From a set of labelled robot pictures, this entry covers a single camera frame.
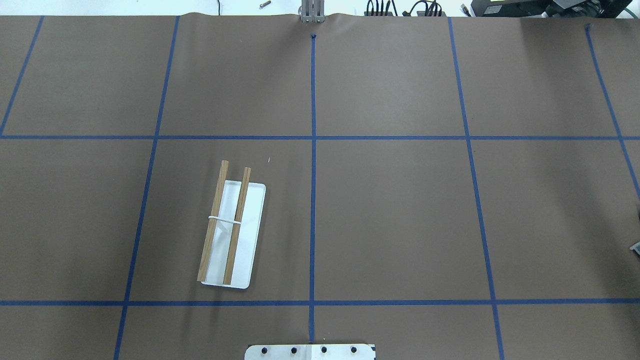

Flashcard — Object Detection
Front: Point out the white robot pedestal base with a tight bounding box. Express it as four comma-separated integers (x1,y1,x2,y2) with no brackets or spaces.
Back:
244,343,377,360

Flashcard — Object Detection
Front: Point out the white towel rack base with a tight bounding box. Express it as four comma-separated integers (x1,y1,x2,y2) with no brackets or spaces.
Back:
201,180,266,290

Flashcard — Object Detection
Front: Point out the aluminium frame post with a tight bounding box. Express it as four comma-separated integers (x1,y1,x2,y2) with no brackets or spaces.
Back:
299,0,326,23

